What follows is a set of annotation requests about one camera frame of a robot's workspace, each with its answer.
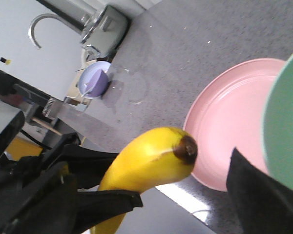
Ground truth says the green bowl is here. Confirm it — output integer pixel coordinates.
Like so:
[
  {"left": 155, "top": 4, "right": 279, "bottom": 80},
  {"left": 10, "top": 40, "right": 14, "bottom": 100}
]
[{"left": 262, "top": 53, "right": 293, "bottom": 190}]

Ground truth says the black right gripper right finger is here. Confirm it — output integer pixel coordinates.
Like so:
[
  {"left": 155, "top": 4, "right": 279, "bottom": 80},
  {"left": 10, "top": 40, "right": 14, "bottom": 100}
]
[{"left": 226, "top": 148, "right": 293, "bottom": 234}]

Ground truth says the chrome faucet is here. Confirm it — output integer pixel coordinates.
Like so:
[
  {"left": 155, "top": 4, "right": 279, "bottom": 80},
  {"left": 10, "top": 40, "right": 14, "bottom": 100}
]
[{"left": 28, "top": 13, "right": 62, "bottom": 50}]

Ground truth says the pink plate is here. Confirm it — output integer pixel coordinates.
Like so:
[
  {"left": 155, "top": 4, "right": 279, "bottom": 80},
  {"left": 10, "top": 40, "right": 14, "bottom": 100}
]
[{"left": 184, "top": 58, "right": 285, "bottom": 192}]

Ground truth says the yellow banana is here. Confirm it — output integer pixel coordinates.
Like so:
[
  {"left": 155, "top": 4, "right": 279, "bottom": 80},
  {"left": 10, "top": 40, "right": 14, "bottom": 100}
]
[{"left": 89, "top": 126, "right": 198, "bottom": 234}]

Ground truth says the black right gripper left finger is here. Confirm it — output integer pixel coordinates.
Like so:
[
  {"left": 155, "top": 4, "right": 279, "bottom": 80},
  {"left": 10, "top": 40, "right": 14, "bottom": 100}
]
[{"left": 0, "top": 133, "right": 143, "bottom": 234}]

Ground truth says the shiny metal kettle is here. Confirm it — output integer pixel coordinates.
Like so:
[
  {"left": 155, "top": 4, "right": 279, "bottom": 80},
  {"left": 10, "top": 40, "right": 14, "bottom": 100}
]
[{"left": 80, "top": 4, "right": 129, "bottom": 59}]

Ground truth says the purple bowl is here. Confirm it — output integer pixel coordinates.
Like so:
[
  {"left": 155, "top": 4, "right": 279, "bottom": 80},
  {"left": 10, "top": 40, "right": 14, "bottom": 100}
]
[{"left": 78, "top": 61, "right": 111, "bottom": 99}]

